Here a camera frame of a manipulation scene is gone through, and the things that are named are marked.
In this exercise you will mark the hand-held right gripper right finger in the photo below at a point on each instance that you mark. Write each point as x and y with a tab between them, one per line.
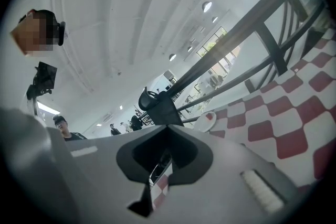
223	191

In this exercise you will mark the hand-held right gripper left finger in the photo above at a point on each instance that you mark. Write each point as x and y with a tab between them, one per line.
99	178

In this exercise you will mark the white round plate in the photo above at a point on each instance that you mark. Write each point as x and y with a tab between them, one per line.
202	123

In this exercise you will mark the red strawberry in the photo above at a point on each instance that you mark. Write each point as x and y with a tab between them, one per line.
209	116

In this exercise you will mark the red white checkered table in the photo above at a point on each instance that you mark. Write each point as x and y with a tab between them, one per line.
288	112

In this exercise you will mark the white air conditioner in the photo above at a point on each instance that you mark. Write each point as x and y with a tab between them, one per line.
107	116

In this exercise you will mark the person's white shirt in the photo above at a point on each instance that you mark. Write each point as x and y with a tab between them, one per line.
23	152

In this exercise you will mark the black monitor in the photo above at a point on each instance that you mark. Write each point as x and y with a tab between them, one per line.
46	77

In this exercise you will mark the round ceiling lamp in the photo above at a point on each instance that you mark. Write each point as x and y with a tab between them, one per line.
189	48
215	19
172	57
207	5

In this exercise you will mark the large window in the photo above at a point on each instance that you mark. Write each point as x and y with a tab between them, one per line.
210	46

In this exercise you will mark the person's head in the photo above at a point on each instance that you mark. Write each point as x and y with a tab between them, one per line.
31	34

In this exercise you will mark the black head-worn camera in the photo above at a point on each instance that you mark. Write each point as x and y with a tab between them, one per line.
61	34

